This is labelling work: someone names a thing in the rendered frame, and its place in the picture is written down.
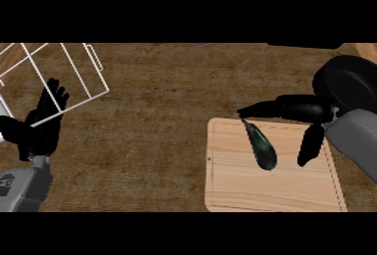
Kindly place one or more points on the dark green eggplant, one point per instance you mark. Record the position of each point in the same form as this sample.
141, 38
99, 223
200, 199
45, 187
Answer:
261, 147

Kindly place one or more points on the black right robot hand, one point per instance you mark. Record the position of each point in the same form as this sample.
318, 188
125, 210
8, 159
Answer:
299, 109

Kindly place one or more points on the black pot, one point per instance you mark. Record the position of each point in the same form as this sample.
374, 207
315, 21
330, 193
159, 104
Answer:
349, 82

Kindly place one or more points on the pale wooden cutting board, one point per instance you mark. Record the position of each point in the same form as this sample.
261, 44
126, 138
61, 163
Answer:
268, 184

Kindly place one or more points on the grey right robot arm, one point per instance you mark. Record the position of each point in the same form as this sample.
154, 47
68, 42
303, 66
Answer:
354, 139

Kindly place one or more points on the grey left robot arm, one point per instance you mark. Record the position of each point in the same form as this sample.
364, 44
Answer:
26, 186

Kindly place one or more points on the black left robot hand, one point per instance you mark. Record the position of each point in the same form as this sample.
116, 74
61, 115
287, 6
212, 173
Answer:
42, 127

